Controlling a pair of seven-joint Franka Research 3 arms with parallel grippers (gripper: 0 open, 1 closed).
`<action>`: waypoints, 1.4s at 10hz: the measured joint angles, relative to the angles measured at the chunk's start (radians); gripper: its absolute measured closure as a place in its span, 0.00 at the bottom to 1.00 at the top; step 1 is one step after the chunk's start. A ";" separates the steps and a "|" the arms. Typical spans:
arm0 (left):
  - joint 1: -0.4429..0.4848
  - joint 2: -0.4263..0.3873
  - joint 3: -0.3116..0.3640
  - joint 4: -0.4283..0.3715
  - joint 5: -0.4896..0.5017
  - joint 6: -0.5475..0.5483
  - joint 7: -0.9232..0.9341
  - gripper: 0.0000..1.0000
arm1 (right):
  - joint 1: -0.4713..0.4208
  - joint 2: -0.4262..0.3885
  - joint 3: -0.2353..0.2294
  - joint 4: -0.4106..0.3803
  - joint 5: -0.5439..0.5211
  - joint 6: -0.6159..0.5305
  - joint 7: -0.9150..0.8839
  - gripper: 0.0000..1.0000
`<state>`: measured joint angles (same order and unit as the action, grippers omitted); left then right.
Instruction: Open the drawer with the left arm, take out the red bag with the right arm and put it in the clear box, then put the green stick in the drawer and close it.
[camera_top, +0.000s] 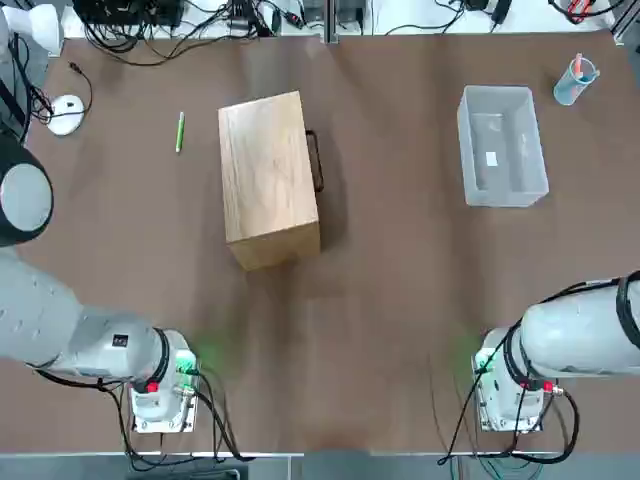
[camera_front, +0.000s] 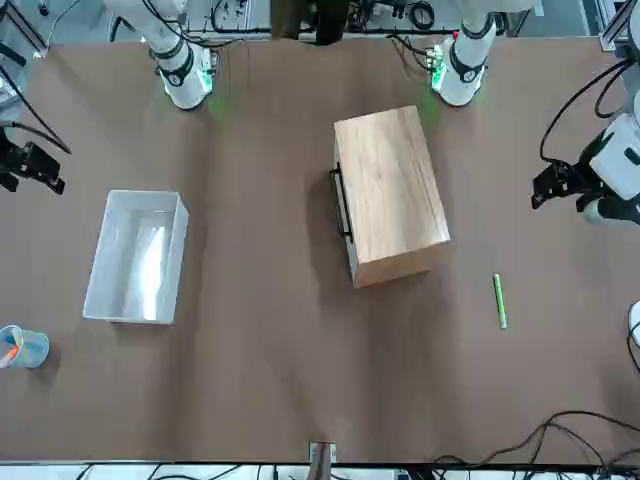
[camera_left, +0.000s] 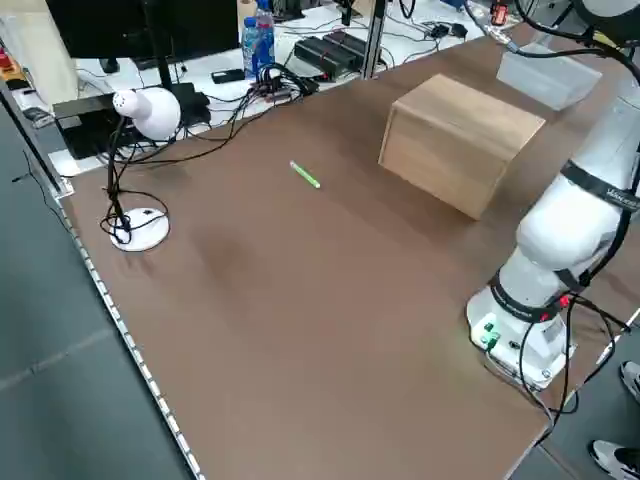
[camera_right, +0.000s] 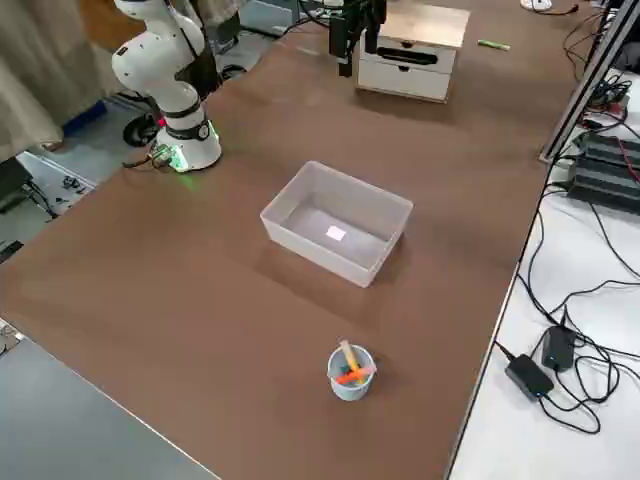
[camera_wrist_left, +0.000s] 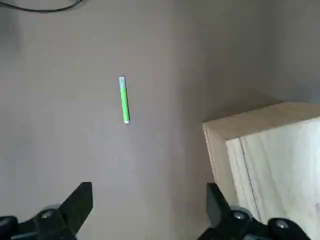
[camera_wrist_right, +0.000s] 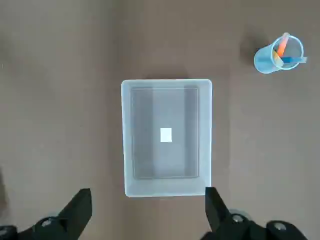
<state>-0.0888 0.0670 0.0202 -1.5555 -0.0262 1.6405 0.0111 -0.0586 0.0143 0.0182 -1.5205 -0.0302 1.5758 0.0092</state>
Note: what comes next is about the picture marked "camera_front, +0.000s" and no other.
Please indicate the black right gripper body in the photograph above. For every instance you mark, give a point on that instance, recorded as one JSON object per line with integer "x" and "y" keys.
{"x": 25, "y": 160}

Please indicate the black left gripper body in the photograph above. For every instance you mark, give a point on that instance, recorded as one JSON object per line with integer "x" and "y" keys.
{"x": 575, "y": 180}

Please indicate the green stick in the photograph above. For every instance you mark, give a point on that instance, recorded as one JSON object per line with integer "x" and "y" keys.
{"x": 500, "y": 300}

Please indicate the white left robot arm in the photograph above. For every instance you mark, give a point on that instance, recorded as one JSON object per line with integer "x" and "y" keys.
{"x": 465, "y": 60}

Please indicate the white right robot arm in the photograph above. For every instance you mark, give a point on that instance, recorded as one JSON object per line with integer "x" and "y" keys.
{"x": 182, "y": 75}

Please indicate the clear plastic box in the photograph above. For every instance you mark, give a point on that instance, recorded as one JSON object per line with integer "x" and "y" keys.
{"x": 132, "y": 255}

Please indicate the wooden drawer cabinet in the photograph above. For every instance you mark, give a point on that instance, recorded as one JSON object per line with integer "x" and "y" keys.
{"x": 390, "y": 190}

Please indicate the white desk lamp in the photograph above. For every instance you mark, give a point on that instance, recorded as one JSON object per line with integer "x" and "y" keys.
{"x": 636, "y": 322}

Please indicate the clear plastic cup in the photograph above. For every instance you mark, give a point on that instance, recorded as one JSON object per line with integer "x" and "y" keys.
{"x": 30, "y": 350}

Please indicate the person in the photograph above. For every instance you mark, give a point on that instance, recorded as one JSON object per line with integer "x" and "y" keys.
{"x": 330, "y": 20}

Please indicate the aluminium frame post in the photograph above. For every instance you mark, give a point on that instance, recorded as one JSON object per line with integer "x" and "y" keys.
{"x": 322, "y": 457}

